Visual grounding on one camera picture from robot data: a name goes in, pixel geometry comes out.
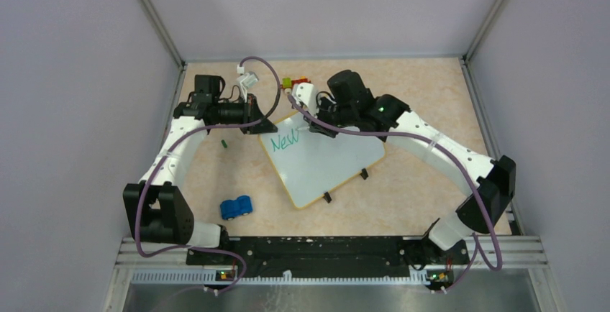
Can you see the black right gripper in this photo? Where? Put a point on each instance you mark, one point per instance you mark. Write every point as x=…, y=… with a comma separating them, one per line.
x=327, y=131

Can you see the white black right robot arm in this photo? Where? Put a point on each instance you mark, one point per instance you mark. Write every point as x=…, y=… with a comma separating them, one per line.
x=487, y=183

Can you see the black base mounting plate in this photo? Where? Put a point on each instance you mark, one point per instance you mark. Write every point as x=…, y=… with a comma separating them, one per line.
x=332, y=257

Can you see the black whiteboard clip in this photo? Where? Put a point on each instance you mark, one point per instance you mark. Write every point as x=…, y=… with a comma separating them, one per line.
x=327, y=197
x=364, y=174

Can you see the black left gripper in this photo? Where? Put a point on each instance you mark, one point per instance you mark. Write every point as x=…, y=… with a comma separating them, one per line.
x=252, y=111

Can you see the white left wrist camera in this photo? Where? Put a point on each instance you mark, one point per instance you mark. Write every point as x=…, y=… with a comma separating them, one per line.
x=245, y=81

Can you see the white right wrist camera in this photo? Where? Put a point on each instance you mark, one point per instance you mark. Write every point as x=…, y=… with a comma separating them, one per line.
x=305, y=95

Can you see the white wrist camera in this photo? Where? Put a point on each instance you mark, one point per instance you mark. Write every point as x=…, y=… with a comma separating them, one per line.
x=305, y=95
x=245, y=81

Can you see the aluminium frame rail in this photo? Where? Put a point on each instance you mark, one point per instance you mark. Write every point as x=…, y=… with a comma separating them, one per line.
x=168, y=266

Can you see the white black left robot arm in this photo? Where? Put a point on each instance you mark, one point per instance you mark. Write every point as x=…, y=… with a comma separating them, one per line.
x=156, y=209

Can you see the red toy train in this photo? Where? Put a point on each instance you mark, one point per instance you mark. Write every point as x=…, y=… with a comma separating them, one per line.
x=288, y=84

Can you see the blue toy car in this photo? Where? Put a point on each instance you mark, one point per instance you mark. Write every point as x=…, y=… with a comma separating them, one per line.
x=240, y=206

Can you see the yellow-framed whiteboard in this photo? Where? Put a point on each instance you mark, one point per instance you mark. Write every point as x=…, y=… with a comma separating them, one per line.
x=309, y=164

